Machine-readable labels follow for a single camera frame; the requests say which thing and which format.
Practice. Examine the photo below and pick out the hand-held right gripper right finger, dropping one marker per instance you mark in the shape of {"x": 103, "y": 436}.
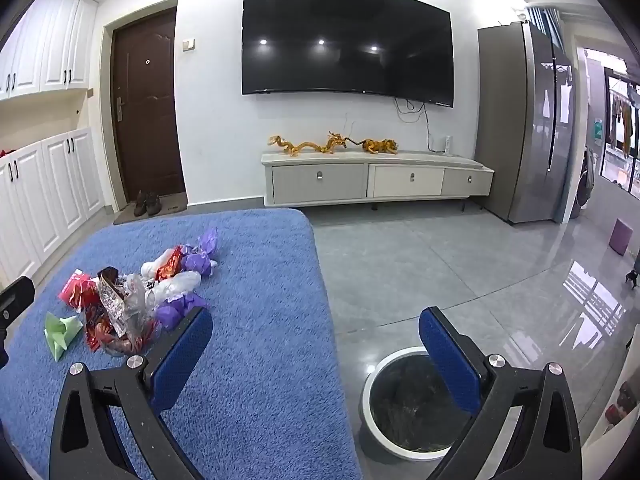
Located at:
{"x": 450, "y": 360}

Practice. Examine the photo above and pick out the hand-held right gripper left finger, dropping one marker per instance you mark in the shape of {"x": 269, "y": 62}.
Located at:
{"x": 182, "y": 355}

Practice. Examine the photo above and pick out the white round waste bin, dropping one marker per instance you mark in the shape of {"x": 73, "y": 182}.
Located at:
{"x": 400, "y": 405}

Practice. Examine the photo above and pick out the clear plastic bag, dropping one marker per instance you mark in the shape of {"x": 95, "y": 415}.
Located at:
{"x": 176, "y": 282}

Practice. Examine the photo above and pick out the red orange snack wrapper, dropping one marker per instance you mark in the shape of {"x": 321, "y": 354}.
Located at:
{"x": 170, "y": 262}

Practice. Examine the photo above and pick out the small purple wrapper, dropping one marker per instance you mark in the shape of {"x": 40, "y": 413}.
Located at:
{"x": 175, "y": 310}

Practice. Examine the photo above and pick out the green folded paper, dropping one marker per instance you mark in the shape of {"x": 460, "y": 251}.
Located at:
{"x": 60, "y": 334}

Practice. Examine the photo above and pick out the red flat packet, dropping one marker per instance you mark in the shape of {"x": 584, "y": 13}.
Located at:
{"x": 76, "y": 291}

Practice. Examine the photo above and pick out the dark red crumpled wrapper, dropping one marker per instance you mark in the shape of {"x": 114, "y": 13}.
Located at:
{"x": 112, "y": 341}

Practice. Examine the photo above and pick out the clear printed wrapper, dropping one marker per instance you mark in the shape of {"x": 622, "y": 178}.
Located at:
{"x": 114, "y": 302}

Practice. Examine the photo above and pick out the blue fluffy blanket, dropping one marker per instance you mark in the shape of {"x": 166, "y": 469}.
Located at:
{"x": 260, "y": 310}

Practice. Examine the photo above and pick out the white crumpled tissue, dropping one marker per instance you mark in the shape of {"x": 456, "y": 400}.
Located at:
{"x": 150, "y": 267}

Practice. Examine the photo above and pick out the crumpled purple bag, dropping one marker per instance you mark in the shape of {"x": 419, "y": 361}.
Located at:
{"x": 196, "y": 261}

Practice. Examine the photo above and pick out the white lower cabinets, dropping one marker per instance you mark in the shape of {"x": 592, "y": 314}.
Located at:
{"x": 45, "y": 195}

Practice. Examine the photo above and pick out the long purple wrapper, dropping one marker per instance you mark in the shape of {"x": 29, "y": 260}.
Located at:
{"x": 208, "y": 241}

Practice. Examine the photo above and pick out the grey door mat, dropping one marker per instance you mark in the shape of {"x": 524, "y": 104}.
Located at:
{"x": 172, "y": 210}

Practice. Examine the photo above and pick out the brown shoe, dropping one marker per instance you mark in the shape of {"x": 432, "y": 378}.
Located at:
{"x": 140, "y": 204}
{"x": 153, "y": 202}

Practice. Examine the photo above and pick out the white television console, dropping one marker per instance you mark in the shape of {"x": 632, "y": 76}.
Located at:
{"x": 350, "y": 177}

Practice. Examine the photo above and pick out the purple stool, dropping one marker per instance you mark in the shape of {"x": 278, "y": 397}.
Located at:
{"x": 622, "y": 236}

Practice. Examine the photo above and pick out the white power strip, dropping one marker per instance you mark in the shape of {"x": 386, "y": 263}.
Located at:
{"x": 448, "y": 144}

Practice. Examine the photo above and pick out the golden tiger figurine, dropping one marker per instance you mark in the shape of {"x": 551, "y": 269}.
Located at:
{"x": 380, "y": 146}

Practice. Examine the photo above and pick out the brown entrance door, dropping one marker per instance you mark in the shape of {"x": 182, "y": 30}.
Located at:
{"x": 147, "y": 110}

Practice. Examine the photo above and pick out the golden dragon figurine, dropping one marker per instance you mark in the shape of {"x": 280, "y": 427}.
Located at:
{"x": 305, "y": 146}

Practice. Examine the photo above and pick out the grey refrigerator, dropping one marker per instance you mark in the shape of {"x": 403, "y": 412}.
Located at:
{"x": 520, "y": 125}

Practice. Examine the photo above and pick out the hanging clothes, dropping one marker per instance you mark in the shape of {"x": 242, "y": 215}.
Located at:
{"x": 622, "y": 122}

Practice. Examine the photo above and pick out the blue curtain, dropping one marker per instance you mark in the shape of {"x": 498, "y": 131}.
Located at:
{"x": 547, "y": 22}

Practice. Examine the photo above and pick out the white upper wall cabinets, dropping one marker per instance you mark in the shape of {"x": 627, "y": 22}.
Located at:
{"x": 50, "y": 45}

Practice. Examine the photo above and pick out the white light switch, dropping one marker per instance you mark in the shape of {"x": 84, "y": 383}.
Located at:
{"x": 188, "y": 45}

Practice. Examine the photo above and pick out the black wall television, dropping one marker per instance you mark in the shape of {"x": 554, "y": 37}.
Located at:
{"x": 345, "y": 40}

